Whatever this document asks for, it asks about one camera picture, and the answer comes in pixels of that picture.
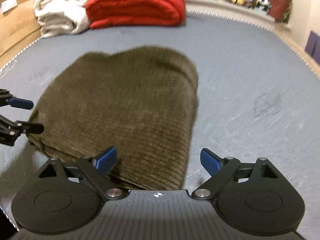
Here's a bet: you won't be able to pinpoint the grey bed mattress sheet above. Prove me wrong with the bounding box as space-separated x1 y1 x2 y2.
1 13 319 239

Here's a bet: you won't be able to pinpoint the red folded blanket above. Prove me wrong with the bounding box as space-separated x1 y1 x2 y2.
86 0 185 29

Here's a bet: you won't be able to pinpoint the wooden bed frame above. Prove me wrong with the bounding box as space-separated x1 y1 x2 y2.
1 0 41 66

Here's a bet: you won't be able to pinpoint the brown corduroy pants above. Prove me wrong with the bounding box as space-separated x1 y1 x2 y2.
28 46 199 190

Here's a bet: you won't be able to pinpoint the purple wall square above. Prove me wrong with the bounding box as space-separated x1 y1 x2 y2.
305 31 320 64

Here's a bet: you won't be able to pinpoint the cream folded blanket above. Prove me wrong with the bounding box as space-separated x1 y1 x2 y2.
34 0 91 38

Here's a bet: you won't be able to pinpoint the dark red plush toy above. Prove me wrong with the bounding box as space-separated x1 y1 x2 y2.
268 0 292 22

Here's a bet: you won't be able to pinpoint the white tissue pack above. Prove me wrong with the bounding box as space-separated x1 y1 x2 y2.
1 0 17 14

